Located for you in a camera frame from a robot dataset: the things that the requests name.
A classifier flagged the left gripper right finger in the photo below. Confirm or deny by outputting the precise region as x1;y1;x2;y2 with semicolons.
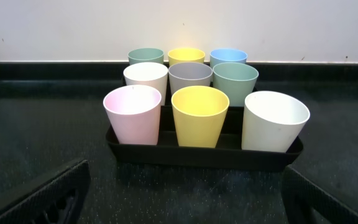
280;164;358;224

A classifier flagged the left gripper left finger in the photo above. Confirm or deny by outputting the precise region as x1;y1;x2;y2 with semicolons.
0;158;91;224

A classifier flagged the white cup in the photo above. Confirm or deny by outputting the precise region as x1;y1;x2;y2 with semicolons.
123;62;169;106
241;90;311;153

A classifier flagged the pink cup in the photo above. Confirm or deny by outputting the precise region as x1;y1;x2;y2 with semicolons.
103;84;162;146

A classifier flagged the yellow cup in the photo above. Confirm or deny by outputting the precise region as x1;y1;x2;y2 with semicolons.
167;47;206;67
171;85;230;149

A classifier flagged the black tray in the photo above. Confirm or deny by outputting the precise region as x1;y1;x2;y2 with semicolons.
105;77;304;172

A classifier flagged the green cup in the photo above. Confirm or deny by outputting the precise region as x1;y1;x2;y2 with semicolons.
127;47;165;66
212;62;260;107

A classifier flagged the blue cup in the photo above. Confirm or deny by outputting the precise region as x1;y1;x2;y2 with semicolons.
209;48;248;69

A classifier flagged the grey cup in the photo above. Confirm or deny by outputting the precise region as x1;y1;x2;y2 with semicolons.
168;62;213;96

